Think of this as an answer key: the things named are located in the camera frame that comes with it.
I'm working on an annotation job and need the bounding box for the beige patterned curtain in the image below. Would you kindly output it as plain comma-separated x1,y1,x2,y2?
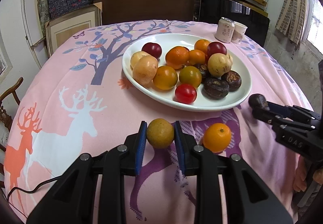
275,0,310,46

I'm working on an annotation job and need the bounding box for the large orange mandarin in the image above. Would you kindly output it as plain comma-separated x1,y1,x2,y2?
165,46,189,70

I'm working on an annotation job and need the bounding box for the dark wrinkled passion fruit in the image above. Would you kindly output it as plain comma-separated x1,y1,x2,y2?
221,70,242,92

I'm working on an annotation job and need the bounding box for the black usb cable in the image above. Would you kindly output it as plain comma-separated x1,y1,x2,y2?
6,175,60,214

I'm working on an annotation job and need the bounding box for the small yellow citrus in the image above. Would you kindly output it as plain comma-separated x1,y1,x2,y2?
147,118,174,149

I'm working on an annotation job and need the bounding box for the black monitor screen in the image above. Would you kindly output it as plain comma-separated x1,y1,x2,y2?
199,0,269,46

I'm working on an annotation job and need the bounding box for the pink drink can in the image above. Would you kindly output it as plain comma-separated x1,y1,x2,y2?
215,17,235,43

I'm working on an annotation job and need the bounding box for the dark red plum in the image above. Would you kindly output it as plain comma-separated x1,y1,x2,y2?
141,43,162,60

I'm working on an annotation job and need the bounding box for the pale yellow passion fruit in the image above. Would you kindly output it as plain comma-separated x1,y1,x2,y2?
208,53,232,78

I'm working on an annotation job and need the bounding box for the pale peach fruit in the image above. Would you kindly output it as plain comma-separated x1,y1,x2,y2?
130,51,149,70

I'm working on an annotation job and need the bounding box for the white oval plate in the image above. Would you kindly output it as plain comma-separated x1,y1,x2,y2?
122,33,252,112

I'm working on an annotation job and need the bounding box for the dark brown wooden board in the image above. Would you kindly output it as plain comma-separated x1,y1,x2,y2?
94,0,194,24

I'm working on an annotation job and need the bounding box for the speckled pale passion fruit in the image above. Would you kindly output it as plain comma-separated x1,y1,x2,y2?
227,54,233,66

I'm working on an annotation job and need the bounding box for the red tomato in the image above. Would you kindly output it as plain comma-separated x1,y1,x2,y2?
175,84,197,104

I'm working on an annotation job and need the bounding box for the wooden chair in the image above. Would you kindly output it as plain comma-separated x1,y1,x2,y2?
1,77,24,176

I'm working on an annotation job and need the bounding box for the person's right hand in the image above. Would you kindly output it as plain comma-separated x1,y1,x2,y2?
293,156,323,192

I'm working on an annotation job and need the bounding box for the orange mandarin back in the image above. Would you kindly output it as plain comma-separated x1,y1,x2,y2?
194,39,210,54

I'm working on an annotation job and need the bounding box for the dark purple passion fruit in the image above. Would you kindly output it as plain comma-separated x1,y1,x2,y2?
195,64,208,84

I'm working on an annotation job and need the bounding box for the yellow-orange citrus fruit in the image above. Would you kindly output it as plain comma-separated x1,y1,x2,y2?
179,66,202,88

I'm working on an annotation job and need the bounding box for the dark passion fruit front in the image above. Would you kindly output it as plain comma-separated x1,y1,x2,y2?
203,77,229,100

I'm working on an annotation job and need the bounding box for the white paper cup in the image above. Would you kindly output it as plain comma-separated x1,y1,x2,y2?
231,21,247,44

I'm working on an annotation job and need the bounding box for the yellow-orange citrus on plate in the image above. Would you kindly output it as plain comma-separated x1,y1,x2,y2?
153,66,178,91

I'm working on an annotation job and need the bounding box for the framed beige panel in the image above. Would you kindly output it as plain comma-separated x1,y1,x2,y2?
45,2,102,57

